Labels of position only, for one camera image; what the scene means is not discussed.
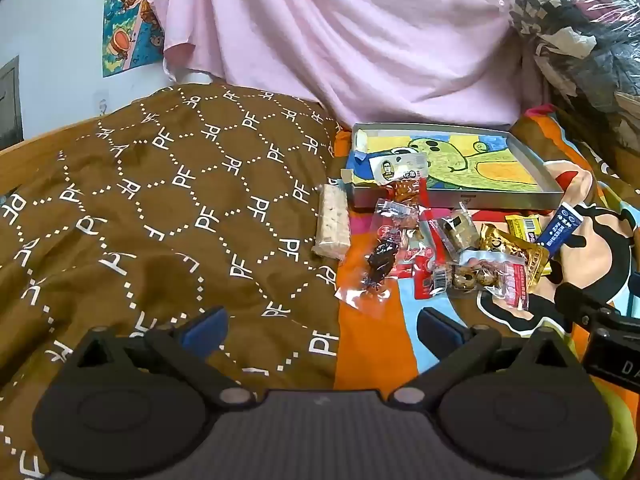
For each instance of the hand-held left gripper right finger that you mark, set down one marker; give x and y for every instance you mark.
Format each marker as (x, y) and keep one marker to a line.
(440, 330)

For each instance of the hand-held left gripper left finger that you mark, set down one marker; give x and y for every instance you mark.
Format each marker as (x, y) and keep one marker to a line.
(205, 330)

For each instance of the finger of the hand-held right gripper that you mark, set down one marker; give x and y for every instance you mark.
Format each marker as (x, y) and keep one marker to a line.
(580, 305)

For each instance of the red sausage packet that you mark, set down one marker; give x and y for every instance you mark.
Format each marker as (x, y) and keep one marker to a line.
(427, 265)

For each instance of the pink label egg packet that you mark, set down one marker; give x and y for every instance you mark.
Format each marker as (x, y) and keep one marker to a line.
(500, 280)

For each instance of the clear packet of dark dates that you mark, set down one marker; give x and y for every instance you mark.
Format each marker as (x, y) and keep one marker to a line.
(377, 260)

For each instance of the yellow biscuit packet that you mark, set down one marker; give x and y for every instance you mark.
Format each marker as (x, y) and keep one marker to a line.
(522, 227)

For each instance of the red clear snack packet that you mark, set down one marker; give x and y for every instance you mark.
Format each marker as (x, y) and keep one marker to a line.
(395, 220)

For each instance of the metal tray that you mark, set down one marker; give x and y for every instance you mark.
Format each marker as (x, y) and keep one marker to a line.
(540, 180)

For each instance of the gold orange snack packet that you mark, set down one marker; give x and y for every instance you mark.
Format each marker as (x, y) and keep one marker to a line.
(535, 262)

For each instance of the cartoon printed bedsheet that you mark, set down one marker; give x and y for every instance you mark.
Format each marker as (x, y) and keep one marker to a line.
(590, 240)

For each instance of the blue stick sachet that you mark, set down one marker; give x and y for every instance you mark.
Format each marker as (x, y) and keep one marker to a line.
(557, 232)

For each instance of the green label biscuit packet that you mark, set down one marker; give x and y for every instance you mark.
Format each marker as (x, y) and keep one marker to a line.
(457, 232)

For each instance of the gold foil candy packet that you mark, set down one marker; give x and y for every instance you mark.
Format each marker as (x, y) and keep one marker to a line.
(497, 242)

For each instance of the brown patterned pillow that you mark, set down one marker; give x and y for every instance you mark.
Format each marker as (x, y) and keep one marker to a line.
(150, 210)

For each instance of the white rice cracker bar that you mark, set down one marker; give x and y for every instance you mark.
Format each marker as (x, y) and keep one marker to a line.
(331, 220)

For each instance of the white header meat snack packet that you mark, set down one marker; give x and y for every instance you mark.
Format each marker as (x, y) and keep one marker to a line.
(400, 167)

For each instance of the mustard bed sheet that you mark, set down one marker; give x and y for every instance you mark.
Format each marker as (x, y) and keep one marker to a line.
(30, 147)

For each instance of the clear bag of patterned cloth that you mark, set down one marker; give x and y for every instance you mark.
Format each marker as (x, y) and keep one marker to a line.
(580, 35)

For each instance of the grey cabinet door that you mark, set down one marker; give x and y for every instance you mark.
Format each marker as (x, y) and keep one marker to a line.
(10, 105)

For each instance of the pink hanging sheet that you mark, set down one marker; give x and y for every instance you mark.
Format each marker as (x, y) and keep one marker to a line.
(325, 35)

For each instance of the wall poster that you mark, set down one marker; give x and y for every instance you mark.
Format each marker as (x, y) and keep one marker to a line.
(130, 25)

